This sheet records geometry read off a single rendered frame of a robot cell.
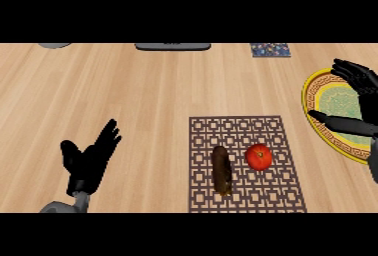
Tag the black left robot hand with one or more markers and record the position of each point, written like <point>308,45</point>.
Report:
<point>91,163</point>

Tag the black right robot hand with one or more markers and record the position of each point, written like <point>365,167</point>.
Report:
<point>362,100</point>

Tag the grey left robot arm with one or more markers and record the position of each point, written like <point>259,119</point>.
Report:
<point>69,204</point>

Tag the yellow and green plate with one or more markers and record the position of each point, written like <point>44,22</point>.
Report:
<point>334,110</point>

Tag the red tomato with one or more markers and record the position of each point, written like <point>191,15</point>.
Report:
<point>259,156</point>

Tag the brown patterned placemat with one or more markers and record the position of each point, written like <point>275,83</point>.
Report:
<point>244,165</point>

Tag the blue patterned square tile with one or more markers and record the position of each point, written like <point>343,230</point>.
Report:
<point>269,50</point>

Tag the long brown vegetable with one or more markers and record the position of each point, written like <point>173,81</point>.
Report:
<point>222,170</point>

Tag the grey rounded object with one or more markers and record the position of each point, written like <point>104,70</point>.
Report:
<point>54,45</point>

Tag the dark grey flat appliance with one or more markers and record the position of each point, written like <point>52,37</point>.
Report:
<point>172,46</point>

